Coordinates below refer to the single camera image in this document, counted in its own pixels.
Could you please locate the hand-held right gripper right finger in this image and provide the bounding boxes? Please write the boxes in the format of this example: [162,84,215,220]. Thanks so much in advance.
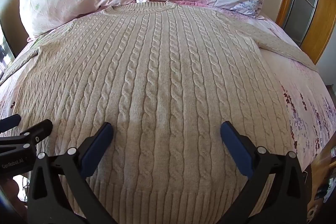
[220,121,313,224]

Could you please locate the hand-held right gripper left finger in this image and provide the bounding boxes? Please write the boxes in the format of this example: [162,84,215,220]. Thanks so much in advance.
[27,122,118,224]

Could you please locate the cream cable-knit sweater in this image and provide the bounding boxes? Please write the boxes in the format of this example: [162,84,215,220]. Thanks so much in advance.
[0,0,319,224]

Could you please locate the pink floral bed sheet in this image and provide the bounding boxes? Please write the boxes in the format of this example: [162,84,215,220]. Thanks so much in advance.
[0,1,336,172]

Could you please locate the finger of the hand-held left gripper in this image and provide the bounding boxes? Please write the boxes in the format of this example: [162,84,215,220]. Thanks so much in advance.
[0,119,53,153]
[0,114,22,132]

